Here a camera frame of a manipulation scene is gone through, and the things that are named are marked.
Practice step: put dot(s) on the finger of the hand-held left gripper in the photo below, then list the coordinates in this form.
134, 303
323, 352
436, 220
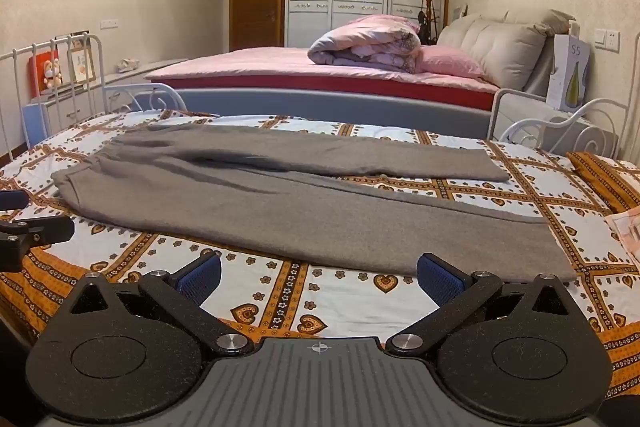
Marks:
11, 200
40, 231

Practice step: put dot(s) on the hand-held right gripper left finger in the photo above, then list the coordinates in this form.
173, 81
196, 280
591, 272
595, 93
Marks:
199, 279

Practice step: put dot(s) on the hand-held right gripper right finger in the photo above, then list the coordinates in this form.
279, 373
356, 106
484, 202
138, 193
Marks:
440, 279

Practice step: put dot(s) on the grey pants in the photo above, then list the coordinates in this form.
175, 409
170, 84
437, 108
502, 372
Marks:
300, 207

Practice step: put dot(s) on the heart patterned bedsheet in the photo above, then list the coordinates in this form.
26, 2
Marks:
310, 289

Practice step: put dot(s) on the red gift box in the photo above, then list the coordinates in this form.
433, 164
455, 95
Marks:
36, 72

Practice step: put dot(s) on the plush doll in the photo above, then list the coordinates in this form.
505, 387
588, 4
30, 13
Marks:
52, 74

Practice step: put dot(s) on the small white ornament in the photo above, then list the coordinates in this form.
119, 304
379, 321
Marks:
127, 66

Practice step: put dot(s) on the pink cloth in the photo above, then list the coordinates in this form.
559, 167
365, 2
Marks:
625, 234

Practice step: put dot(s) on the orange patterned pillow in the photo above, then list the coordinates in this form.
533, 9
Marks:
610, 177

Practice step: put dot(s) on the pink pillow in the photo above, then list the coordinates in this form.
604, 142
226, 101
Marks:
447, 62

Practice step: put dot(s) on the pink sheet double bed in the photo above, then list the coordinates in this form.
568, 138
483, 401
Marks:
250, 62

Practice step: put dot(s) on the white printed box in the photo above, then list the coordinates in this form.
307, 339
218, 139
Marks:
567, 72

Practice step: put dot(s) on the folded pink quilt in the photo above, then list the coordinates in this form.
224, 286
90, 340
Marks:
365, 42

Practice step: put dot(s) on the brown wooden door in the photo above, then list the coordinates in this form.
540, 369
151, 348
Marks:
255, 2

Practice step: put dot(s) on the picture frame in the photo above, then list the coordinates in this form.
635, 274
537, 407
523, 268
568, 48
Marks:
81, 63

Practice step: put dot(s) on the white metal bed frame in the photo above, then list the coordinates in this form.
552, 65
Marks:
495, 117

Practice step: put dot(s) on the white wall switch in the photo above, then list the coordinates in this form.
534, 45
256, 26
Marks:
109, 24

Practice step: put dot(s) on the white wall socket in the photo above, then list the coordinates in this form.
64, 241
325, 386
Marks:
607, 39

